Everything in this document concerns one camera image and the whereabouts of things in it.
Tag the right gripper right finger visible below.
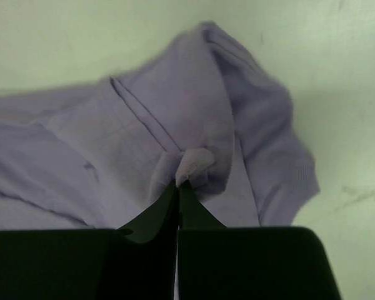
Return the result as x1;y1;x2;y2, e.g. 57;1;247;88
178;182;341;299

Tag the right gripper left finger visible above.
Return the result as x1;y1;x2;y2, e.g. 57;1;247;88
0;182;178;299

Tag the lavender t shirt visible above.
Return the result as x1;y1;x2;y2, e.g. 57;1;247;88
0;22;319;230

